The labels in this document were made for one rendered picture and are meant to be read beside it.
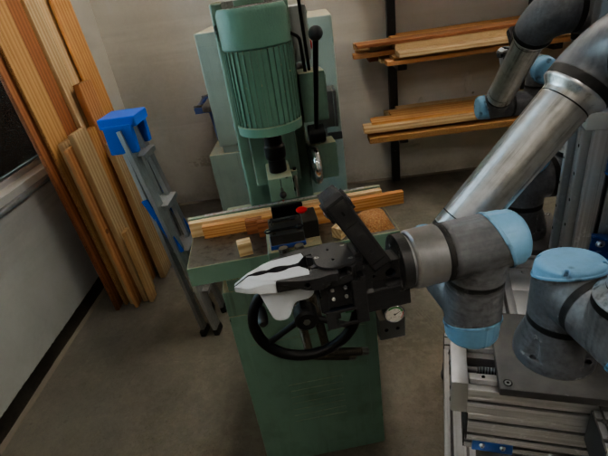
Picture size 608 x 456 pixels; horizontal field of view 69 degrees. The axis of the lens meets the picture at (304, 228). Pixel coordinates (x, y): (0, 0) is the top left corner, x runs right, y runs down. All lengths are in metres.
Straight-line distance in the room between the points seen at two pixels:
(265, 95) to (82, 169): 1.55
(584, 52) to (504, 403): 0.69
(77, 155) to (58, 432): 1.29
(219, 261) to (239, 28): 0.59
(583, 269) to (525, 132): 0.29
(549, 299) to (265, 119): 0.75
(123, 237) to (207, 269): 1.42
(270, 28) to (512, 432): 1.05
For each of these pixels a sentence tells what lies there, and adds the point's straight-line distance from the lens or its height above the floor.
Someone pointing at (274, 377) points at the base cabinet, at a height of 0.44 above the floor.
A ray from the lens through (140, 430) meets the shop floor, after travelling 2.15.
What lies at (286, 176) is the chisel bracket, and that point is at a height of 1.07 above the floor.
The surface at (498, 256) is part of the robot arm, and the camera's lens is 0.58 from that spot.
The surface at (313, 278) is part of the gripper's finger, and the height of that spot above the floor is 1.25.
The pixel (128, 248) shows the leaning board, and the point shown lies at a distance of 2.65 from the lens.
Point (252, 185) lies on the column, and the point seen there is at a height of 0.97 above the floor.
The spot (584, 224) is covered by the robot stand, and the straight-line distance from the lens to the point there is 1.11.
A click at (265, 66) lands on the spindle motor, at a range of 1.14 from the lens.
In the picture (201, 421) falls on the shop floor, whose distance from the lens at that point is 2.07.
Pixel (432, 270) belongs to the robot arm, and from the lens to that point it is 0.54.
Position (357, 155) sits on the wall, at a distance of 3.72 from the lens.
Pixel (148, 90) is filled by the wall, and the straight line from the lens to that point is 3.74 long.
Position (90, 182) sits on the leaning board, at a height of 0.79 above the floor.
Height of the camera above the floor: 1.53
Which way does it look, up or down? 29 degrees down
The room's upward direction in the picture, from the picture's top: 9 degrees counter-clockwise
